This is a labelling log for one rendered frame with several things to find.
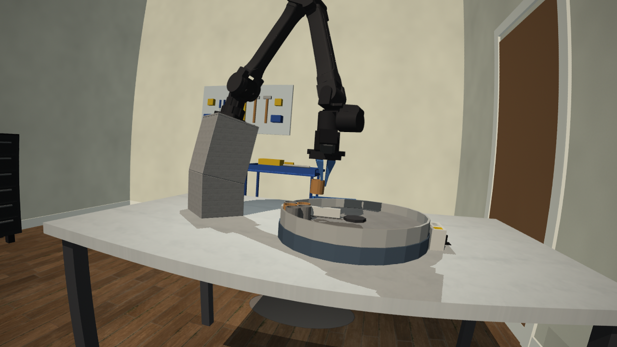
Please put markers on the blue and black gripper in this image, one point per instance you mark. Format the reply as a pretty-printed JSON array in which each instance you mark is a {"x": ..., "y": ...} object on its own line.
[{"x": 320, "y": 156}]

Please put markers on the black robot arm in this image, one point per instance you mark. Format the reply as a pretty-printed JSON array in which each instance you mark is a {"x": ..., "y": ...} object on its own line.
[{"x": 336, "y": 115}]

